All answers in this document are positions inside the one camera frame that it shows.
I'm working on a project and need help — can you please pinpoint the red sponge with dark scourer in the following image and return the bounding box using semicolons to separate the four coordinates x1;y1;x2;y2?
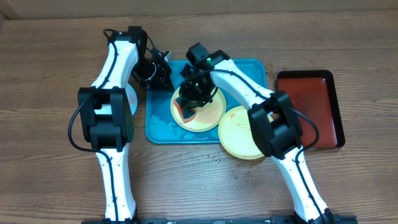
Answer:
173;96;197;123

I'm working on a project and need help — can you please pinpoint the light blue round plate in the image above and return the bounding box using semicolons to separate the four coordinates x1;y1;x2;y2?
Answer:
126;84;138;116

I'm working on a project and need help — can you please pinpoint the yellow-green plate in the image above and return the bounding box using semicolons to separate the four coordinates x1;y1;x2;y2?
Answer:
218;106;264;160
170;88;226;132

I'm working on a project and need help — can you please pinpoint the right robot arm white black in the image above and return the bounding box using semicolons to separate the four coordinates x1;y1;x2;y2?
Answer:
175;43;335;223

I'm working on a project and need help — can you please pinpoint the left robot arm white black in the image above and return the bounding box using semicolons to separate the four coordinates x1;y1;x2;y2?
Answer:
70;26;175;223

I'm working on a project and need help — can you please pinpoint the black tray with red water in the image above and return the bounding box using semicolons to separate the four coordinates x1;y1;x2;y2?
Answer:
277;70;345;149

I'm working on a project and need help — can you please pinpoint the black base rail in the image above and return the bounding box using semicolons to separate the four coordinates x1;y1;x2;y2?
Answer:
81;215;358;224

